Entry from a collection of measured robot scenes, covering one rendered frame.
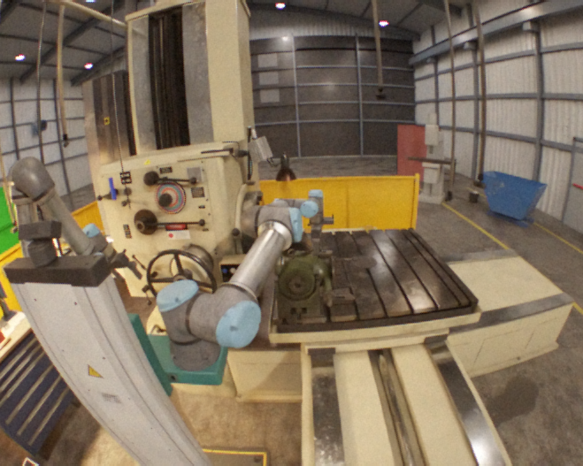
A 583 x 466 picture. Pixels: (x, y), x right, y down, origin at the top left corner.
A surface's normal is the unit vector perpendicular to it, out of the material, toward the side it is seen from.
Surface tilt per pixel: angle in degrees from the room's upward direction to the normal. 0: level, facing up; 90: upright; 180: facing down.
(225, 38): 90
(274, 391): 90
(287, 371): 90
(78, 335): 90
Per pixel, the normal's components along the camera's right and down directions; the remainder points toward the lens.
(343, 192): -0.02, 0.38
